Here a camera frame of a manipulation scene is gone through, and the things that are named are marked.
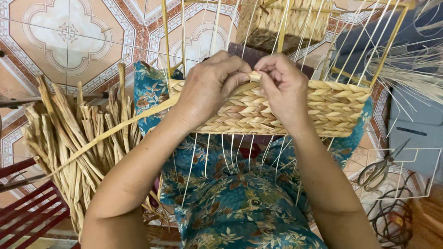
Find blue floral clothing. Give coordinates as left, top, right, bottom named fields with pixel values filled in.
left=134, top=61, right=374, bottom=249

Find half-woven straw basket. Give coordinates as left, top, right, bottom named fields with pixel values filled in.
left=161, top=0, right=416, bottom=138

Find metal scissors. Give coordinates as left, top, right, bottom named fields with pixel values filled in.
left=357, top=138, right=411, bottom=192

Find red slatted chair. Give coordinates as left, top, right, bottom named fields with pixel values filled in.
left=0, top=157, right=81, bottom=249

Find long straw strand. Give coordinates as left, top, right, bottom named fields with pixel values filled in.
left=35, top=71, right=262, bottom=182

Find coil of dark wire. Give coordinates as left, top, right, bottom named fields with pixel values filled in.
left=366, top=171, right=431, bottom=247

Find grey plastic box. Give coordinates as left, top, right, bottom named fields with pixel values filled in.
left=388, top=86, right=443, bottom=184

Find finished woven straw basket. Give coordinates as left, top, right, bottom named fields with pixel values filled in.
left=236, top=0, right=333, bottom=55

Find white wire frame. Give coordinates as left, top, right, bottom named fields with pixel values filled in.
left=360, top=148, right=442, bottom=200

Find bundle of dried straw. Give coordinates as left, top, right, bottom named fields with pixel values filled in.
left=21, top=62, right=142, bottom=239

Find bundle of thin pale fibres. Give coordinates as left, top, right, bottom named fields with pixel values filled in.
left=367, top=41, right=443, bottom=104

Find person's left hand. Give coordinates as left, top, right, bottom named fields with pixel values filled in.
left=171, top=50, right=253, bottom=131

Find person's right hand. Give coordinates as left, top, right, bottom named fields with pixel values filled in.
left=254, top=53, right=311, bottom=136

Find dark brown wooden board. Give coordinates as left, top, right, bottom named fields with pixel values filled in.
left=227, top=42, right=315, bottom=79

